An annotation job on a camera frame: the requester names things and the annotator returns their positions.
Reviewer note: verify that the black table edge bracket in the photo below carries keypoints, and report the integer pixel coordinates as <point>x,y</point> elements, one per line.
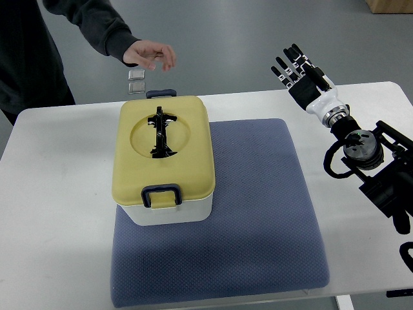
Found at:
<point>399,293</point>

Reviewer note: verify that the white storage box base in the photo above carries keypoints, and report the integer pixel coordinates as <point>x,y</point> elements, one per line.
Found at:
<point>188,211</point>

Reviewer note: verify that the cardboard box corner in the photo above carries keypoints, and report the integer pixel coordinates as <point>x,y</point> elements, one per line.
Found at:
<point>390,6</point>

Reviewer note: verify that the upper metal floor socket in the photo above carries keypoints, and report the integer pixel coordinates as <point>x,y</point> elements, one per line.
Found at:
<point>136,74</point>

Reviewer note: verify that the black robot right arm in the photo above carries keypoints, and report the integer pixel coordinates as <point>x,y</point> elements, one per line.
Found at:
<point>380,158</point>

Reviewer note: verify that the blue fabric cushion mat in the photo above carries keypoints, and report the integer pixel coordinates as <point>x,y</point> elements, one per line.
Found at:
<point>262,235</point>

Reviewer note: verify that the person's dark clothed torso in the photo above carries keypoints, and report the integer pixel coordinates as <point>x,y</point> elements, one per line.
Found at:
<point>31,67</point>

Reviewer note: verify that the person's bare hand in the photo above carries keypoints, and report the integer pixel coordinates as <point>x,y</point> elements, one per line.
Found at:
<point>147,53</point>

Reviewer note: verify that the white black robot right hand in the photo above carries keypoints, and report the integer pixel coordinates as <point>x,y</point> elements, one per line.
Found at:
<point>309,86</point>

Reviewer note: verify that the person's dark sleeve forearm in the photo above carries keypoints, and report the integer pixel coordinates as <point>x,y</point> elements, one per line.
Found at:
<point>99,23</point>

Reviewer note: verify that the yellow storage box lid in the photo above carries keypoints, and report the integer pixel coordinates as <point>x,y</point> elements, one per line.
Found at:
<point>163,153</point>

